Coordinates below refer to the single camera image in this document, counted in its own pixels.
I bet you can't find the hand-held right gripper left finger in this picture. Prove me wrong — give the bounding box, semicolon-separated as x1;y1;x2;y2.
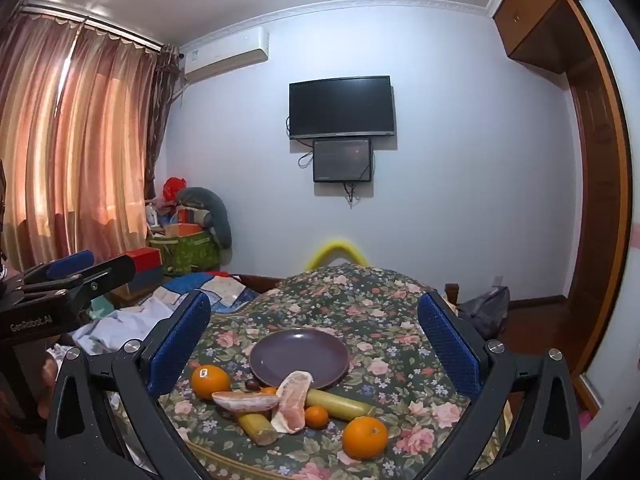
44;290;213;480

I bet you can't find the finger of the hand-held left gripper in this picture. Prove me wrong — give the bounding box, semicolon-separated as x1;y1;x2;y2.
20;251;96;287
22;254;137;313

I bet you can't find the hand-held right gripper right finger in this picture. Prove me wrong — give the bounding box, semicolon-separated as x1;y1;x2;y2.
417;290;583;480

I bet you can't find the orange with white sticker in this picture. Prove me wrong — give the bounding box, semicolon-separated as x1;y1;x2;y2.
190;364;233;401

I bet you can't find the small peeled pomelo segment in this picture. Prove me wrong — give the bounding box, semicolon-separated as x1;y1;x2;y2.
211;391;281;413

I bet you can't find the green sugarcane piece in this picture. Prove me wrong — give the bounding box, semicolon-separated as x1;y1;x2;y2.
306;389;377;422
237;411;278;446

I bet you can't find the purple round plate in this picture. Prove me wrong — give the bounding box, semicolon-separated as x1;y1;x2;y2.
249;328;350;391

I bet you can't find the plain large orange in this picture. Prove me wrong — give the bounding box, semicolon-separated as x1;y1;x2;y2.
342;416;389;460

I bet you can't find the large pomelo wedge with peel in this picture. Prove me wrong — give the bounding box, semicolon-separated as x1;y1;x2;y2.
270;370;315;435

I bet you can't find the red flat box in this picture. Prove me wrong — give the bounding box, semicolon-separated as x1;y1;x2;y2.
125;249;163;273

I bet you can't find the dark grey bag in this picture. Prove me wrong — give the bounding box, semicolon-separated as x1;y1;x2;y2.
457;285;511;341

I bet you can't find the white crumpled cloth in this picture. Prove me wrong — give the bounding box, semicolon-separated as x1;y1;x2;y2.
75;295;173;356

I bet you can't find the floral green blanket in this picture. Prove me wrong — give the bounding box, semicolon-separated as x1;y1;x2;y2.
150;265;511;480

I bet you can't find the blue patchwork quilt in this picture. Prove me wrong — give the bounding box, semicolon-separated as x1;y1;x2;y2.
159;271;261;313

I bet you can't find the orange cardboard box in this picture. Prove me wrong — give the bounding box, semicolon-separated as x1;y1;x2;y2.
165;223;207;238

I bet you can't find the red plastic bag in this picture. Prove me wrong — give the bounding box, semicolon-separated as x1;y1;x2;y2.
162;177;188;201

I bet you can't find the pink orange curtain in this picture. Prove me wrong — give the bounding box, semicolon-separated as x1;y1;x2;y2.
0;7;166;273

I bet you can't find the yellow chair back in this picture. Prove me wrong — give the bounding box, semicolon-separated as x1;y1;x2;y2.
306;239;370;270

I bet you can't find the brown side drape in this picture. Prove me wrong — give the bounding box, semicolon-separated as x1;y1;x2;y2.
144;42;182;201

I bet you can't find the white air conditioner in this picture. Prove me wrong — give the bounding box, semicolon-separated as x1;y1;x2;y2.
180;27;271;83

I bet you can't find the small black wall monitor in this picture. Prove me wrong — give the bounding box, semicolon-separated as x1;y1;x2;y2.
312;138;373;183

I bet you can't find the black television cable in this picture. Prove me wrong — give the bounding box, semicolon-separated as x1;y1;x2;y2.
286;115;315;169

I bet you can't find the white curtain rail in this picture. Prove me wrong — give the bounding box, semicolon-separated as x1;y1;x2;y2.
17;0;166;52

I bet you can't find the black wall television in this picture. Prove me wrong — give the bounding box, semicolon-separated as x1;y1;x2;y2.
288;75;397;140

